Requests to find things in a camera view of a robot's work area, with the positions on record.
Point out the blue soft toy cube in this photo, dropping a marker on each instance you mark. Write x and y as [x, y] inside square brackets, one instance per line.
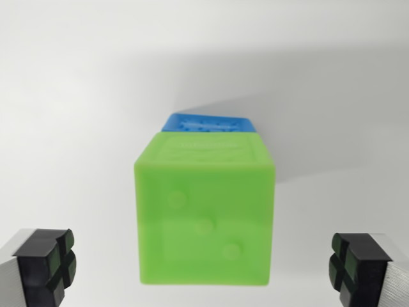
[207, 123]

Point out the green soft toy cube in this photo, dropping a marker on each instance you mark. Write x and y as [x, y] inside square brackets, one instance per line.
[204, 217]

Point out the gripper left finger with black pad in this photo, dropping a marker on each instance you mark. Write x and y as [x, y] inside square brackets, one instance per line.
[35, 272]

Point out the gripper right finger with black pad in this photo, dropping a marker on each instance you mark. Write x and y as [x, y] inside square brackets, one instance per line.
[367, 272]

